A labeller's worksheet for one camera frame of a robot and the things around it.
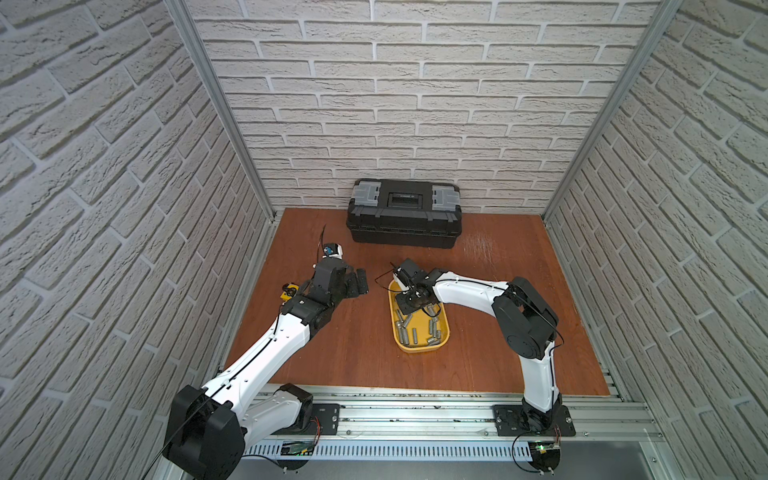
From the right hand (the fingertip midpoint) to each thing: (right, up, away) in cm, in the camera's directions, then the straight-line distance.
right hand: (408, 303), depth 95 cm
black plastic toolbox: (-1, +30, +3) cm, 30 cm away
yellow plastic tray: (+2, -7, -6) cm, 10 cm away
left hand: (-15, +13, -13) cm, 24 cm away
